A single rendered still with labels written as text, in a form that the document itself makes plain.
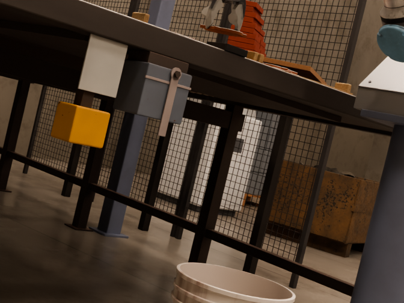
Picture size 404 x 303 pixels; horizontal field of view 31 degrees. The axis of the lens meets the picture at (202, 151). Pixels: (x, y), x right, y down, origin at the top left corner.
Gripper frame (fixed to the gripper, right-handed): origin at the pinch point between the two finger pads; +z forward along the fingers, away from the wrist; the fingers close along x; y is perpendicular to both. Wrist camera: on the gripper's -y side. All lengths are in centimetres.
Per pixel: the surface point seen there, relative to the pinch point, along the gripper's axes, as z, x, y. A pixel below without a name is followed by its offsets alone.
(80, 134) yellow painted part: 33, 53, -30
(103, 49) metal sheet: 14, 50, -27
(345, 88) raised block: 7.9, -49.2, -4.0
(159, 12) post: -23, -88, 185
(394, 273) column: 56, -37, -47
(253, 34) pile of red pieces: -11, -69, 73
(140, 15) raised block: 2.9, 31.3, -6.9
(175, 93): 20.4, 29.7, -27.4
